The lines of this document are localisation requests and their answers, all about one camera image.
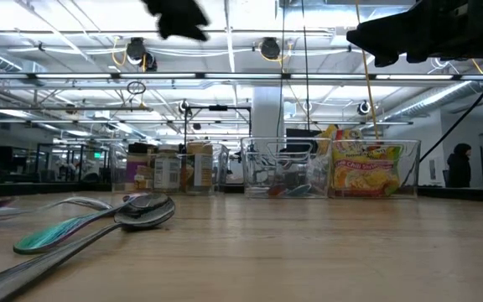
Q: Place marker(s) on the silver ventilation duct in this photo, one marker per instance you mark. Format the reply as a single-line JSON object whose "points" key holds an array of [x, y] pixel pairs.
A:
{"points": [[434, 98]]}

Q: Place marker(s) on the white pillar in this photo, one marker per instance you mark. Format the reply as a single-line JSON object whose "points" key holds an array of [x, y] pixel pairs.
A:
{"points": [[266, 113]]}

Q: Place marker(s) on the dark metal spoon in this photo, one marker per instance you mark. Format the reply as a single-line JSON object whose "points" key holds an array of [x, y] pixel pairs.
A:
{"points": [[145, 216]]}

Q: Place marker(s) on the wide clear plastic bin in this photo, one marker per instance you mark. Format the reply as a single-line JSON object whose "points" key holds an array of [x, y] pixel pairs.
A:
{"points": [[220, 168]]}

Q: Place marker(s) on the purple label spice jar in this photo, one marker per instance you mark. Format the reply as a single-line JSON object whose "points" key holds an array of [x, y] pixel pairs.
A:
{"points": [[132, 170]]}

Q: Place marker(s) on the black monitor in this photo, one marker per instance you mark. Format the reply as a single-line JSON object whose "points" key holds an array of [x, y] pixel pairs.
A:
{"points": [[300, 144]]}

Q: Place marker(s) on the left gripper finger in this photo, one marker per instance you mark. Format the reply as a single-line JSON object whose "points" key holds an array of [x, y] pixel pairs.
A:
{"points": [[180, 19]]}

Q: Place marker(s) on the person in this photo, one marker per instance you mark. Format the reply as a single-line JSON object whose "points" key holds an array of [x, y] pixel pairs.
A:
{"points": [[459, 168]]}

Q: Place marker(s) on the black camera rig frame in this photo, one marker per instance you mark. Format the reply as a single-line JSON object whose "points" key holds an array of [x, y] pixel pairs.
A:
{"points": [[218, 107]]}

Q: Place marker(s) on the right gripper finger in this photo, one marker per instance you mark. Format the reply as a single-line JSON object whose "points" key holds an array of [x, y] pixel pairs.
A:
{"points": [[388, 35]]}

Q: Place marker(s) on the lime chili shrimp ramen packet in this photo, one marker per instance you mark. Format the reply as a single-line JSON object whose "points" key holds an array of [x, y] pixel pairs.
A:
{"points": [[367, 176]]}

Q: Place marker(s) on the white lid spice jar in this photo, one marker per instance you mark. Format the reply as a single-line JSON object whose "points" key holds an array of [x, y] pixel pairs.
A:
{"points": [[167, 172]]}

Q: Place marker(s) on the small brown lid jar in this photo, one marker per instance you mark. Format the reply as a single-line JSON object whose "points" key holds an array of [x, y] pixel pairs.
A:
{"points": [[144, 180]]}

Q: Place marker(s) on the blue-edged yellow ramen packet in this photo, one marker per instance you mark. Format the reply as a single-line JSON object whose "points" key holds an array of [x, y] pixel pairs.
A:
{"points": [[327, 134]]}

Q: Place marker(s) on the narrow clear plastic bin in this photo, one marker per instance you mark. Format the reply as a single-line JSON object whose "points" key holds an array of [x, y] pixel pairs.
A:
{"points": [[409, 176], [287, 168]]}

